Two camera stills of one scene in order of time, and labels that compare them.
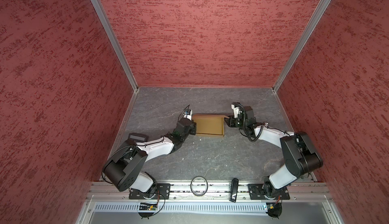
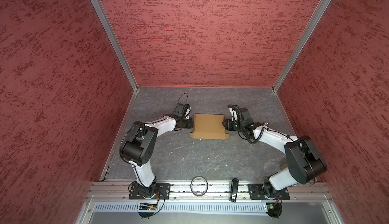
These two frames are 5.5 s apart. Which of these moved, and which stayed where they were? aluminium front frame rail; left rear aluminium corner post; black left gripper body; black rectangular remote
Moved: black left gripper body
Stayed: black rectangular remote; left rear aluminium corner post; aluminium front frame rail
